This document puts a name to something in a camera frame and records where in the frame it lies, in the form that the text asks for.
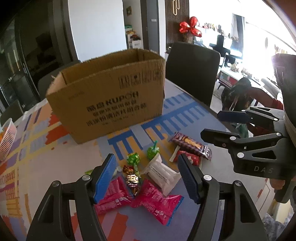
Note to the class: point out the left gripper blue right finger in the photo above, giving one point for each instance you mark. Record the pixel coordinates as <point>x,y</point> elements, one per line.
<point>191,177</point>

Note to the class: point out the right hand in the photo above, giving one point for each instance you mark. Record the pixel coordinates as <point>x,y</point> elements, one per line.
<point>280,188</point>

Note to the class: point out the brown biscuit packet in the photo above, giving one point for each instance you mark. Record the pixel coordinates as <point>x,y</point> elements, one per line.
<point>192,146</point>

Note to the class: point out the white snack packet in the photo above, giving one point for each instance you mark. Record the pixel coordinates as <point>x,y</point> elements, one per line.
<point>165,177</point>

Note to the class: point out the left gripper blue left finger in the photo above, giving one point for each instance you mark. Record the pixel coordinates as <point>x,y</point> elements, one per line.
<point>102,176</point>

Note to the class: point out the red balloon decoration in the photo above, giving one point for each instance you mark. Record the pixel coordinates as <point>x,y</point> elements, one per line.
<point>185,27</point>

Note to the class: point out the dark chair far left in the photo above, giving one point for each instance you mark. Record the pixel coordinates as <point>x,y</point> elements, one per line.
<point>14,111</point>

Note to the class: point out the brown cardboard box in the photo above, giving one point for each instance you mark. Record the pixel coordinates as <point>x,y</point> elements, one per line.
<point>106,94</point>

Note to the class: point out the red small snack packet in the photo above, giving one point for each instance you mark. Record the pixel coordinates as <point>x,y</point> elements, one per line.
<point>194,159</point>

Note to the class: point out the white plastic basket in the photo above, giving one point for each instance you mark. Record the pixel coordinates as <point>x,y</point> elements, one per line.
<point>8,135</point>

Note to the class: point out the person in red top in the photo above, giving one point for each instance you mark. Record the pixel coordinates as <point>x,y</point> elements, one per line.
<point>239,97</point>

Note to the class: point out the pink snack packet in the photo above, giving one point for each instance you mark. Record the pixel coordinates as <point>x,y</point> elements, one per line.
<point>117,196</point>
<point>161,207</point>

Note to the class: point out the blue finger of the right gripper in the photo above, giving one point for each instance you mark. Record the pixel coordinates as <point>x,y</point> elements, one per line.
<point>218,138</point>
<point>234,116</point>

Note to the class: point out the colourful patterned tablecloth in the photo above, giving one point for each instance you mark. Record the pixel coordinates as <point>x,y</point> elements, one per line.
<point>43,152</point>

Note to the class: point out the dark chair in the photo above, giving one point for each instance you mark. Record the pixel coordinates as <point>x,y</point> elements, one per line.
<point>46,81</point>
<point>14,111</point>
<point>194,69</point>

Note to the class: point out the gold brown candy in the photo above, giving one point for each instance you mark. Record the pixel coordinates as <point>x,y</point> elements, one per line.
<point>132,178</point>

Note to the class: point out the pale green candy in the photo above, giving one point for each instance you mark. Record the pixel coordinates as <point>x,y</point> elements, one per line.
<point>117,170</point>

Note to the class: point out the green lollipop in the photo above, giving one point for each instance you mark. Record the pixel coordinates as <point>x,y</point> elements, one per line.
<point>133,160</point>

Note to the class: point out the dark chair right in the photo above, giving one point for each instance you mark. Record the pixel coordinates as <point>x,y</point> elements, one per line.
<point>194,69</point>

